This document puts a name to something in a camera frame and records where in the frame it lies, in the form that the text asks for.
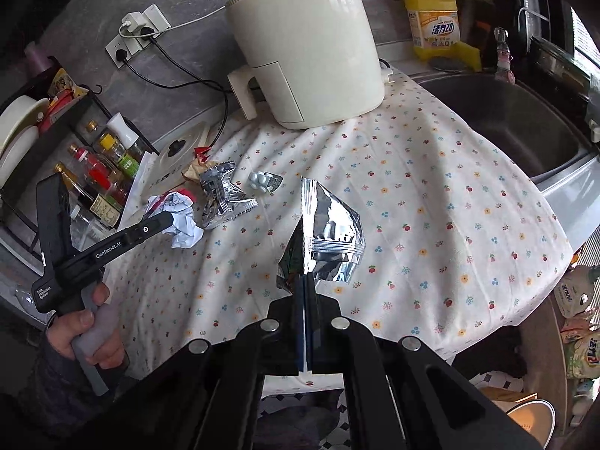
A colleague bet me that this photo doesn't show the cardboard box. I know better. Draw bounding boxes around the cardboard box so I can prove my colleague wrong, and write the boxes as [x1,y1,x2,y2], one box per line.
[483,385,537,404]

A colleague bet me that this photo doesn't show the pill blister pack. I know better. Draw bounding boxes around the pill blister pack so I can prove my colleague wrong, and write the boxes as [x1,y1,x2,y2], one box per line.
[247,171,285,194]

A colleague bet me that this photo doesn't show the brown paper wrapper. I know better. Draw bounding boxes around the brown paper wrapper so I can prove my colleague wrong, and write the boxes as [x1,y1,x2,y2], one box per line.
[182,157,214,183]

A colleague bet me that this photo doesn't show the black spice rack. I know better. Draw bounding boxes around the black spice rack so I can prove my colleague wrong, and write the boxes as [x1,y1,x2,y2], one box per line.
[0,84,160,254]

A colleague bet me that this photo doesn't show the yellow sponge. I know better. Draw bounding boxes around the yellow sponge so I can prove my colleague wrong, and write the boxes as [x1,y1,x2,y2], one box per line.
[431,41,483,73]

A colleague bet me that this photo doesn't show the crumpled silver foil wrapper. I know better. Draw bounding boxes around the crumpled silver foil wrapper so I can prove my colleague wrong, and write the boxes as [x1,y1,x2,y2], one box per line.
[199,162,258,230]

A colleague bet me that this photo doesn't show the yellow snack packet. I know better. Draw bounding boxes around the yellow snack packet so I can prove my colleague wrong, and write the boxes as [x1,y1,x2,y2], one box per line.
[47,68,90,108]

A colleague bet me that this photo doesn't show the steel sink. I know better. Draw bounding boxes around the steel sink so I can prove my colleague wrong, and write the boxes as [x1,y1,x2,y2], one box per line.
[417,70,591,183]

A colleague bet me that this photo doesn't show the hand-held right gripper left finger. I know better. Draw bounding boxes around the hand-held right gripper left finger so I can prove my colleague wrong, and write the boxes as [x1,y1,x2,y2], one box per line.
[108,276,306,450]

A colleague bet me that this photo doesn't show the yellow detergent bottle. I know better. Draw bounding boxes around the yellow detergent bottle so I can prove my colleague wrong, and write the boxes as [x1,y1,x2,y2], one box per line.
[400,0,462,62]

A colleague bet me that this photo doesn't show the floral white tablecloth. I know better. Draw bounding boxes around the floral white tablecloth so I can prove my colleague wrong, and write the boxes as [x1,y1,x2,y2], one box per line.
[100,68,575,390]

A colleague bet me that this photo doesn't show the white power cable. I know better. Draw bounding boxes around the white power cable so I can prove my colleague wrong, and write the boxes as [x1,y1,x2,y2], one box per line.
[119,6,230,38]

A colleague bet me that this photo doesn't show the green yellow refill pouch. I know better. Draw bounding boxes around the green yellow refill pouch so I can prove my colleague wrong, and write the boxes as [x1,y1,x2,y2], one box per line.
[562,323,600,380]

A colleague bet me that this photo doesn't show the silver foil packet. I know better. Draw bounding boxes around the silver foil packet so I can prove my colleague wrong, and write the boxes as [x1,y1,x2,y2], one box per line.
[276,177,366,291]

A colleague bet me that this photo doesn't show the person's left hand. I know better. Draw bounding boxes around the person's left hand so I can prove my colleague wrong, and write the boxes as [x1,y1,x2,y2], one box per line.
[44,283,129,380]

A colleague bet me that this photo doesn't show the grey sink cabinet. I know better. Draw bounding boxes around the grey sink cabinet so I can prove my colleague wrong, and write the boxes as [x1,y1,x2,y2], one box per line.
[534,145,600,254]

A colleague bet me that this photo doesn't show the white paper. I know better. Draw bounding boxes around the white paper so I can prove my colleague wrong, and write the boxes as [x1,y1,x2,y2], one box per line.
[145,190,204,249]

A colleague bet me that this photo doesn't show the white wall sockets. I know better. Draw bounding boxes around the white wall sockets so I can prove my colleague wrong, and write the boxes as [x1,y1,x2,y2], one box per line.
[105,4,172,69]

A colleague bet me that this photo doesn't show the person's left forearm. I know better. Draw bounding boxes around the person's left forearm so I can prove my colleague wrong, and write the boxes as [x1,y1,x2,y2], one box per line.
[0,337,123,432]

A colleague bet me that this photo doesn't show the black power cable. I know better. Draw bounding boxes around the black power cable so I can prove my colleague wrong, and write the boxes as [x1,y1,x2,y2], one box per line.
[117,33,230,151]

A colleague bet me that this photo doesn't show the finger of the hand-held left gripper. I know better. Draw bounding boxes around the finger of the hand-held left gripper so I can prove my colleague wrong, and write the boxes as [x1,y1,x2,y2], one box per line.
[133,211,176,242]

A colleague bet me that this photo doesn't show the white air fryer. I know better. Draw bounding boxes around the white air fryer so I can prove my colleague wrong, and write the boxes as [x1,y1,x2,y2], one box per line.
[225,0,392,129]

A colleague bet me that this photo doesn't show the cluster of condiment bottles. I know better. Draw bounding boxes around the cluster of condiment bottles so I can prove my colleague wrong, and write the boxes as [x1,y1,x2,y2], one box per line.
[51,115,151,240]

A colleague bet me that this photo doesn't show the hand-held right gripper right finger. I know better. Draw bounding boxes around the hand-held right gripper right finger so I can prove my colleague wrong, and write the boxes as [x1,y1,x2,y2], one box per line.
[304,276,540,450]

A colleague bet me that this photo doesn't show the white laundry detergent bottle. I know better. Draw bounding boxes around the white laundry detergent bottle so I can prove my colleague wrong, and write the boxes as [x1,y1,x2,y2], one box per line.
[555,265,596,320]

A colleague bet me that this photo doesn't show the white bowls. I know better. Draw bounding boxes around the white bowls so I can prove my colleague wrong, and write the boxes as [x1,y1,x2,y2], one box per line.
[0,96,50,188]

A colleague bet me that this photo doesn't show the white bucket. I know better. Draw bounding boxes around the white bucket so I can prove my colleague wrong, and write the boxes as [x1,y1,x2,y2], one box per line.
[508,398,556,450]

